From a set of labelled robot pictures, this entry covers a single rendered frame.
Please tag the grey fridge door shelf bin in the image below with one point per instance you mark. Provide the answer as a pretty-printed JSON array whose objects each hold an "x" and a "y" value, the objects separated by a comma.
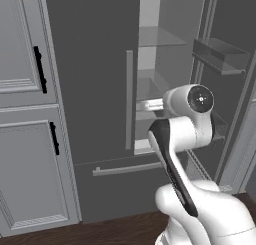
[{"x": 220, "y": 55}]

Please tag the open dark grey fridge door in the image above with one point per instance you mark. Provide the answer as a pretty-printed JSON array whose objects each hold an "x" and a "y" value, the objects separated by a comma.
[{"x": 230, "y": 99}]

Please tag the dark grey fridge freezer drawer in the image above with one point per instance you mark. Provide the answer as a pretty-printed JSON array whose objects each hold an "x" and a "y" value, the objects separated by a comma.
[{"x": 120, "y": 192}]

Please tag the glass fridge shelf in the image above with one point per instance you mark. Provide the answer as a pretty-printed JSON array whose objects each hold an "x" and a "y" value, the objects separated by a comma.
[{"x": 156, "y": 37}]

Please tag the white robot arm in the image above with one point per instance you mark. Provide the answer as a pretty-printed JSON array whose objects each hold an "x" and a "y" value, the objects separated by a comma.
[{"x": 203, "y": 202}]

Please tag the grey cupboard door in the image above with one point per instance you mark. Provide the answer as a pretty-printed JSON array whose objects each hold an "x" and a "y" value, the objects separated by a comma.
[
  {"x": 20, "y": 45},
  {"x": 30, "y": 175}
]

